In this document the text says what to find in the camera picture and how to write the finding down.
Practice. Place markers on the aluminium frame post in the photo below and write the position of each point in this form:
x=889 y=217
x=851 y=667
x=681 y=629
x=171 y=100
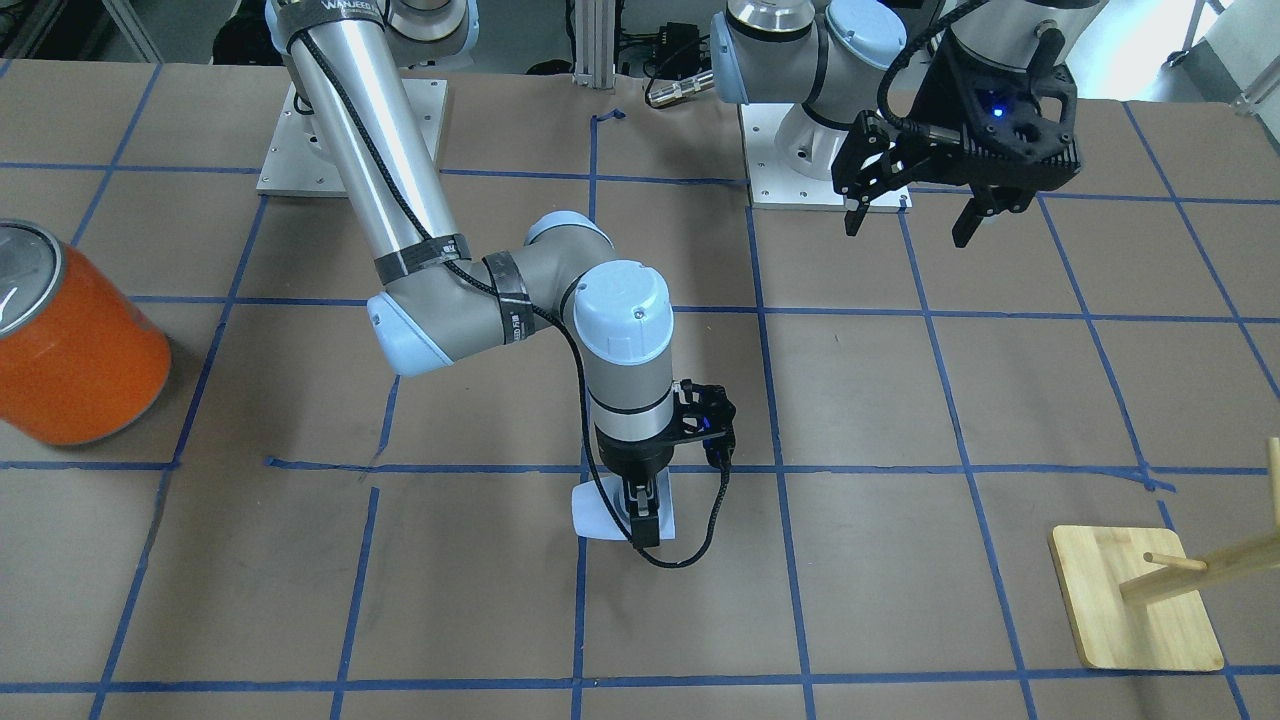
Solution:
x=594 y=30

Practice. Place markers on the large orange can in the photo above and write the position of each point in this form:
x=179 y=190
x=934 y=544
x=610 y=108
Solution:
x=79 y=361

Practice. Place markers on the light blue plastic cup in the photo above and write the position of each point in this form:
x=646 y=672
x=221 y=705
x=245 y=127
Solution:
x=592 y=520

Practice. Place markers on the wooden cup stand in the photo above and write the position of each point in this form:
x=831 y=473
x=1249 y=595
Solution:
x=1133 y=594

